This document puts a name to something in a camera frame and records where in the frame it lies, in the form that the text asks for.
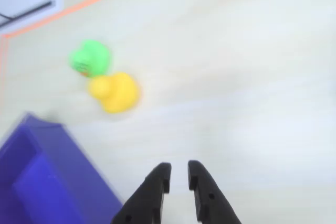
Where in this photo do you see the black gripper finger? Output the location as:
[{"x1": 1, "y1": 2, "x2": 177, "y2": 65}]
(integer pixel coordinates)
[
  {"x1": 110, "y1": 162, "x2": 172, "y2": 224},
  {"x1": 187, "y1": 159, "x2": 242, "y2": 224}
]

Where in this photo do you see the purple plastic box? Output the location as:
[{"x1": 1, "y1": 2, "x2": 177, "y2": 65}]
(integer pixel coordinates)
[{"x1": 0, "y1": 112, "x2": 124, "y2": 224}]

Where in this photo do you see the green toy ball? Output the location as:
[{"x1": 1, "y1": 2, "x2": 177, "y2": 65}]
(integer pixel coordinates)
[{"x1": 68, "y1": 39, "x2": 111, "y2": 78}]

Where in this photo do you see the yellow rubber duck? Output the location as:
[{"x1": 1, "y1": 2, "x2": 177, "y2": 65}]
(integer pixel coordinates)
[{"x1": 88, "y1": 72, "x2": 141, "y2": 114}]

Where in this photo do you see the black cable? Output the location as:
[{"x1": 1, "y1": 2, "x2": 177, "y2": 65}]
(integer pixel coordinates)
[{"x1": 0, "y1": 0, "x2": 56, "y2": 23}]

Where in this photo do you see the orange tape line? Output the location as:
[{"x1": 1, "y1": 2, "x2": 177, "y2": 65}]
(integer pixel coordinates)
[{"x1": 0, "y1": 0, "x2": 165, "y2": 91}]

